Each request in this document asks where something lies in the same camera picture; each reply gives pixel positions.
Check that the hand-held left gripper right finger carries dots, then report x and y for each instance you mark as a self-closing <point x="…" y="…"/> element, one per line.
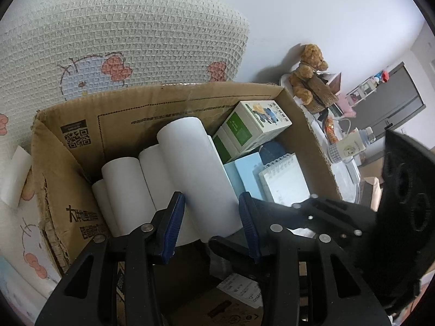
<point x="249" y="225"/>

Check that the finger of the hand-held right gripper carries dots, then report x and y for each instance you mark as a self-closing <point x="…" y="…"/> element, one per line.
<point x="227" y="251"/>
<point x="333" y="217"/>

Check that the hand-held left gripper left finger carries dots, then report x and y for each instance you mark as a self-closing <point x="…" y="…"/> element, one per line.
<point x="173" y="225"/>

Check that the white paper tube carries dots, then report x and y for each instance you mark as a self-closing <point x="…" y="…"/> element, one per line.
<point x="193" y="163"/>
<point x="151" y="173"/>
<point x="125" y="190"/>
<point x="102" y="203"/>

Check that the brown cardboard box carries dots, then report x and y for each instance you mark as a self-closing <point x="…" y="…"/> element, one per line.
<point x="136" y="108"/>

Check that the brown cardboard piece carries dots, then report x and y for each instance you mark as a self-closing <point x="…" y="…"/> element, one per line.
<point x="372" y="190"/>

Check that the light blue box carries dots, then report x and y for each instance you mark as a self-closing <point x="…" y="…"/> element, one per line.
<point x="249" y="173"/>

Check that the white spiral notebook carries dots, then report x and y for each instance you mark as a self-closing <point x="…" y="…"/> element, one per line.
<point x="285" y="183"/>

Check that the white mug checked base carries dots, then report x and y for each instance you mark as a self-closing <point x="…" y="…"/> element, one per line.
<point x="346" y="147"/>

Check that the dark blue round object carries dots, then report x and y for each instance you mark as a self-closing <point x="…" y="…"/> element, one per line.
<point x="273" y="151"/>

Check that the clear plastic bottle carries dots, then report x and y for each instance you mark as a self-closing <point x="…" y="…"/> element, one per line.
<point x="366" y="137"/>

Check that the green white plain carton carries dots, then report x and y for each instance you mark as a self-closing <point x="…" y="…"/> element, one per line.
<point x="222" y="147"/>

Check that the orange snack packet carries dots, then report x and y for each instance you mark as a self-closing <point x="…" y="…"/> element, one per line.
<point x="331" y="130"/>

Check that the green white cartoon carton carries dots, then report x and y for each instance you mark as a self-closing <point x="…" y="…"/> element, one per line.
<point x="244" y="125"/>

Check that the grey wardrobe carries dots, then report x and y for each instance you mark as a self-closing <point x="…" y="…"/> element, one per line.
<point x="397" y="102"/>

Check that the pink soft item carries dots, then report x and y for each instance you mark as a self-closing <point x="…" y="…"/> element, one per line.
<point x="350" y="107"/>

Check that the brown woven basket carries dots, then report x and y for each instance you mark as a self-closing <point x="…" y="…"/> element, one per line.
<point x="323" y="95"/>

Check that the white small shelf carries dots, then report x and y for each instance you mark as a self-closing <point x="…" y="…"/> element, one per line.
<point x="365" y="88"/>

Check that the red and blue plush toy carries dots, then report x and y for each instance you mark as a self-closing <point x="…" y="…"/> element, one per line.
<point x="383" y="76"/>

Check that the brown teddy bear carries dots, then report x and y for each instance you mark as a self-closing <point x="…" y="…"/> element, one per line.
<point x="311" y="57"/>

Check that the white paper strip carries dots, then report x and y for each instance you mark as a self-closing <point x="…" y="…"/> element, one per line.
<point x="15" y="176"/>

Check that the cream printed blanket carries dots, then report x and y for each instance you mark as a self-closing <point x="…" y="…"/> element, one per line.
<point x="136" y="40"/>

